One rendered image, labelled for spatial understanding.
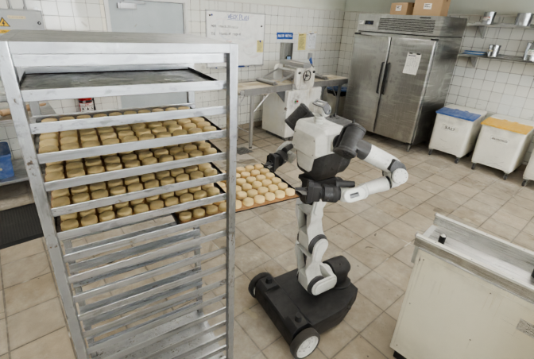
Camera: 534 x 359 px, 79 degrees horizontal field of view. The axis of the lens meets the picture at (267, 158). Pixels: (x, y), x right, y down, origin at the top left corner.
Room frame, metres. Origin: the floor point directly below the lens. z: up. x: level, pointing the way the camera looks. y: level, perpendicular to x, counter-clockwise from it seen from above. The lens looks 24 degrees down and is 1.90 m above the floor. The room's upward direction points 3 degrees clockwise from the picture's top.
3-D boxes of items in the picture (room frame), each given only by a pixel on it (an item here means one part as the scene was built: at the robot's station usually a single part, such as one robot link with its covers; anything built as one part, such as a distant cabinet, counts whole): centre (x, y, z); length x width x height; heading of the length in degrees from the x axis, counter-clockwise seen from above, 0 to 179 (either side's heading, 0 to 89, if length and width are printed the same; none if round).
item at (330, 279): (1.73, -0.39, 0.28); 0.21 x 0.20 x 0.13; 122
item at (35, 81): (1.15, 0.52, 1.68); 0.60 x 0.40 x 0.02; 122
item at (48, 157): (0.99, 0.41, 1.50); 0.64 x 0.03 x 0.03; 122
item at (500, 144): (4.43, -3.38, 0.38); 0.64 x 0.54 x 0.77; 131
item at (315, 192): (1.41, -0.27, 1.13); 0.12 x 0.10 x 0.13; 92
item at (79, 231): (0.99, 0.41, 1.23); 0.64 x 0.03 x 0.03; 122
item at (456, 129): (4.92, -2.96, 0.38); 0.64 x 0.54 x 0.77; 133
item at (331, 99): (6.78, -1.43, 0.33); 0.54 x 0.53 x 0.66; 41
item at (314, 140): (1.68, -0.31, 1.27); 0.34 x 0.30 x 0.36; 32
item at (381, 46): (5.67, -2.14, 1.02); 1.40 x 0.90 x 2.05; 41
